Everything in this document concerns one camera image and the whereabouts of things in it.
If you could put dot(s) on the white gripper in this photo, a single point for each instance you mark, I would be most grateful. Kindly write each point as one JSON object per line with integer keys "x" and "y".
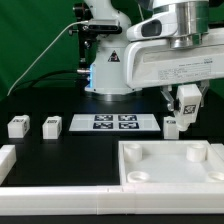
{"x": 153, "y": 63}

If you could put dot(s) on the white square tabletop part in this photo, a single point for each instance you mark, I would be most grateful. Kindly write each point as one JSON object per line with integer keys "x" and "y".
{"x": 170, "y": 162}

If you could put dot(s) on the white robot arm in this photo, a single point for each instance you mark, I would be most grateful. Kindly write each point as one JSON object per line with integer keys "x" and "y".
{"x": 174, "y": 46}

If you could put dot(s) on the white marker base plate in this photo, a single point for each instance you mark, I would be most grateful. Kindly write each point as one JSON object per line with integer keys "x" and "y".
{"x": 113, "y": 122}

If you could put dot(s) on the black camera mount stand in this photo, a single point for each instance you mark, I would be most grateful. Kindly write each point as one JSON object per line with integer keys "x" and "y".
{"x": 82, "y": 13}

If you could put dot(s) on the white obstacle front wall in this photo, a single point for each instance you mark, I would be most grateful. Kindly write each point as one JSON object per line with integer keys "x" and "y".
{"x": 148, "y": 199}

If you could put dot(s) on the white obstacle wall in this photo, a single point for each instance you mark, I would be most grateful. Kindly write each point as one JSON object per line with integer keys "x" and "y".
{"x": 7, "y": 160}
{"x": 148, "y": 199}

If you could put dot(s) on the white obstacle left wall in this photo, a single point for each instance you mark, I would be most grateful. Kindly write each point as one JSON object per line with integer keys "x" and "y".
{"x": 7, "y": 160}

